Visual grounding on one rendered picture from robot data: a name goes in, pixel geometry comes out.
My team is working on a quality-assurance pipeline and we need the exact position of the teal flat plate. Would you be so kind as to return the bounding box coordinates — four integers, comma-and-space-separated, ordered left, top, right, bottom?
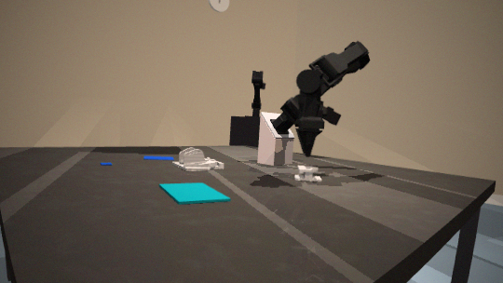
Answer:
158, 182, 230, 205

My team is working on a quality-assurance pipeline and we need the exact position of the beige plate with two round holes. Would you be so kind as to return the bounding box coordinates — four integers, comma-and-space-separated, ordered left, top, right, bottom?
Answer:
298, 166, 319, 174

